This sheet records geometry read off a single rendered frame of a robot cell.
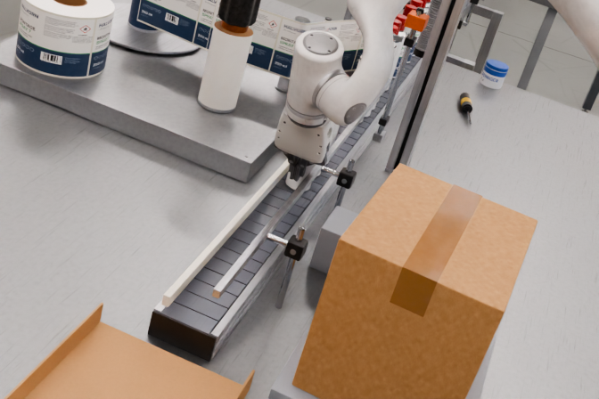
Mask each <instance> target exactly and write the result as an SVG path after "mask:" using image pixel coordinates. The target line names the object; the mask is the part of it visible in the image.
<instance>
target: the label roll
mask: <svg viewBox="0 0 599 399"><path fill-rule="evenodd" d="M114 9H115V6H114V3H113V2H112V1H111V0H21V11H20V19H19V27H18V36H17V44H16V51H15V55H16V58H17V59H18V61H19V62H20V63H22V64H23V65H24V66H26V67H28V68H29V69H32V70H34V71H36V72H39V73H42V74H45V75H48V76H52V77H62V78H87V77H94V76H97V75H99V74H100V73H102V72H103V71H104V69H105V63H106V58H107V52H108V47H109V42H110V36H111V26H112V21H113V15H114Z"/></svg>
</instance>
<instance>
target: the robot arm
mask: <svg viewBox="0 0 599 399"><path fill-rule="evenodd" d="M408 2H409V0H348V1H347V4H348V8H349V11H350V13H351V14H352V16H353V18H354V19H355V21H356V23H357V25H358V26H359V28H360V30H361V33H362V36H363V42H364V49H363V54H362V58H361V61H360V63H359V65H358V67H357V69H356V70H355V72H354V73H353V75H352V76H351V77H348V75H347V74H346V73H345V72H344V70H343V67H342V63H341V62H342V57H343V53H344V47H343V44H342V42H341V41H340V40H339V38H337V37H336V36H335V35H333V34H331V33H329V32H326V31H322V30H310V31H307V32H304V33H302V34H301V35H300V36H298V38H297V40H296V42H295V46H294V53H293V58H292V65H291V75H290V81H289V87H288V93H287V99H286V104H285V107H284V109H283V113H282V115H281V117H280V120H279V124H278V127H277V130H276V134H275V144H274V146H275V147H276V148H277V149H278V150H280V151H283V153H284V155H285V156H286V157H287V159H288V162H289V164H290V166H289V172H291V175H290V179H294V180H295V181H296V182H297V181H298V180H299V179H300V177H303V176H304V174H305V172H306V168H307V166H311V165H314V164H316V165H319V166H325V164H326V162H327V155H326V152H328V151H329V150H330V147H331V143H332V122H333V123H334V124H336V125H339V126H347V125H350V124H351V123H353V122H354V121H356V120H357V119H358V118H359V117H360V116H361V115H362V114H363V113H364V112H365V111H366V109H367V108H368V107H369V106H370V105H371V103H372V102H373V101H374V99H375V98H376V97H377V95H378V94H379V93H380V91H381V90H382V89H383V87H384V86H385V84H386V83H387V81H388V79H389V77H390V73H391V70H392V66H393V61H394V40H393V22H394V20H395V18H396V17H397V15H398V14H399V12H400V11H401V10H402V9H403V8H404V6H405V5H406V4H407V3H408ZM548 2H549V3H550V4H551V5H552V6H553V7H554V9H555V10H556V11H557V12H558V13H559V14H560V15H561V16H562V17H563V19H564V20H565V21H566V23H567V24H568V25H569V27H570V28H571V30H572V31H573V33H574V34H575V36H576V37H577V38H578V40H579V41H580V43H581V44H582V45H583V46H584V47H585V49H586V50H587V52H588V54H589V55H590V57H591V59H592V60H593V62H594V63H595V66H596V67H597V69H598V70H599V0H548Z"/></svg>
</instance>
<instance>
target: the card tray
mask: <svg viewBox="0 0 599 399"><path fill-rule="evenodd" d="M102 311H103V303H101V304H99V305H98V306H97V307H96V308H95V309H94V310H93V312H91V313H90V314H89V315H88V316H87V317H86V318H85V319H84V320H83V321H82V322H81V323H80V324H79V325H78V326H77V327H76V328H75V329H74V330H73V331H72V332H71V333H70V334H69V335H68V336H67V337H66V338H65V339H64V340H63V341H62V342H61V343H60V344H59V345H58V346H57V347H56V348H55V349H54V350H53V351H52V352H51V353H50V354H49V355H48V356H47V357H46V358H45V359H44V360H43V361H42V362H41V363H40V364H39V365H38V366H37V367H36V368H35V369H34V370H33V371H32V372H31V373H30V374H29V375H28V376H27V377H26V378H24V379H23V380H22V381H21V382H20V383H19V384H18V385H17V386H16V387H15V388H14V389H13V390H12V391H11V392H10V393H9V394H8V395H7V396H6V397H5V398H4V399H244V397H245V396H246V395H247V394H248V392H249V390H250V385H251V382H252V379H253V376H254V373H255V371H254V370H252V372H251V373H250V375H249V377H248V378H247V379H246V381H245V382H244V384H243V385H241V384H239V383H236V382H234V381H232V380H231V379H227V378H225V377H223V376H220V375H218V374H216V373H215V372H213V371H210V370H207V369H205V368H202V367H201V366H199V365H197V364H195V363H192V362H189V361H187V360H185V359H183V358H181V357H179V356H176V355H174V354H172V353H170V352H167V351H165V350H163V349H161V348H158V347H156V346H154V345H152V344H149V343H147V342H145V341H143V340H141V339H139V338H136V337H133V336H131V335H129V334H127V333H126V332H123V331H121V330H118V329H115V328H113V327H112V326H110V325H108V324H105V323H103V322H100V320H101V316H102Z"/></svg>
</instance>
